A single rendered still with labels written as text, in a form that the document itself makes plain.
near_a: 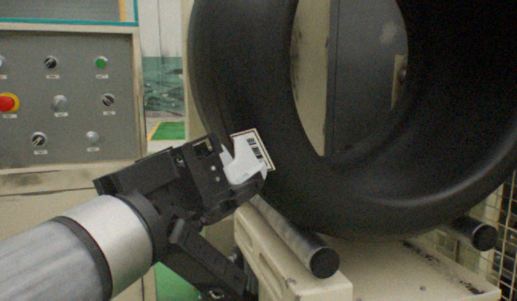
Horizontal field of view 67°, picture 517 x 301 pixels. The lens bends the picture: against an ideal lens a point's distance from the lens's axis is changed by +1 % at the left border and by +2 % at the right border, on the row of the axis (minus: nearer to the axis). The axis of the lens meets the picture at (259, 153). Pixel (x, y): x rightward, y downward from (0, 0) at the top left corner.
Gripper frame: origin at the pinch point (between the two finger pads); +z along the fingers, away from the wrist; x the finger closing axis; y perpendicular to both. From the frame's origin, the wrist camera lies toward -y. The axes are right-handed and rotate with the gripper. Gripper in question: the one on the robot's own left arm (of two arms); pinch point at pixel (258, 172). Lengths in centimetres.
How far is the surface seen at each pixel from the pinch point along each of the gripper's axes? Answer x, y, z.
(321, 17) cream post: 4, 20, 46
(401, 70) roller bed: -1, 2, 74
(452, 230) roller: -12.9, -23.4, 27.2
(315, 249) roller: -0.6, -13.6, 4.9
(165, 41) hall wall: 618, 206, 645
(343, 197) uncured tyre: -6.0, -7.7, 7.7
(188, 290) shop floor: 139, -74, 85
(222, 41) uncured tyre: -1.3, 16.4, 0.8
